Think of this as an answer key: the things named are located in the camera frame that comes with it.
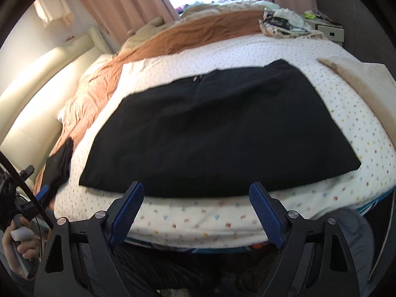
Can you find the small green object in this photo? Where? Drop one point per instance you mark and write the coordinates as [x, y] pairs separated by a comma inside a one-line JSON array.
[[308, 14]]

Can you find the beige plush toy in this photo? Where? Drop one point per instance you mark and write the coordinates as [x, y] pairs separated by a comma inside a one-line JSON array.
[[148, 26]]

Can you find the white nightstand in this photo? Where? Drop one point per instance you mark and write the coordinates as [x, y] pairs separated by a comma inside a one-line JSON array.
[[332, 32]]

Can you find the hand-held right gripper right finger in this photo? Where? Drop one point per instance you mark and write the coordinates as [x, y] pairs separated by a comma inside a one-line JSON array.
[[266, 215]]

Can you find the beige folded cloth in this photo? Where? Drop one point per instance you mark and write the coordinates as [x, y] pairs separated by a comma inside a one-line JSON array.
[[371, 80]]

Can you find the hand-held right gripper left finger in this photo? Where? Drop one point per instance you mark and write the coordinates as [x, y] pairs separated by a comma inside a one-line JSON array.
[[128, 215]]

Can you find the white padded headboard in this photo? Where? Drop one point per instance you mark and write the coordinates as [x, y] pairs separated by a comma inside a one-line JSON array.
[[37, 99]]

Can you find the bed with dotted sheet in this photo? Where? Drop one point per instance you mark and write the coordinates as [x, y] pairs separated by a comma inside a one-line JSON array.
[[355, 105]]

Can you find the orange blanket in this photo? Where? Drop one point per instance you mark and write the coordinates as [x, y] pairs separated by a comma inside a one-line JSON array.
[[191, 34]]

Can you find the beige duvet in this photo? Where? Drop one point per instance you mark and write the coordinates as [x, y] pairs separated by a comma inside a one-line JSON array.
[[216, 7]]

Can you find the person's left hand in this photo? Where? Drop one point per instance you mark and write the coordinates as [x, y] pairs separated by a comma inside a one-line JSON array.
[[14, 250]]

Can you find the white hanging garment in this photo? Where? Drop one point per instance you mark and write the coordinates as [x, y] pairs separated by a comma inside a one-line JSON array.
[[52, 6]]

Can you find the black jacket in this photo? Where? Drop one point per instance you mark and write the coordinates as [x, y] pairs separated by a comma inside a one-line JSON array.
[[216, 130]]

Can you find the folded black garment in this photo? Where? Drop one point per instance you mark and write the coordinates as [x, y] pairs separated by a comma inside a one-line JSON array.
[[58, 167]]

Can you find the patterned cloth bag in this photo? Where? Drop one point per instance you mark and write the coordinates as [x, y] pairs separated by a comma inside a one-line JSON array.
[[294, 21]]

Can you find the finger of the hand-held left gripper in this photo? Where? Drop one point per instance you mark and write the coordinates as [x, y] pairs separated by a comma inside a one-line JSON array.
[[43, 194]]

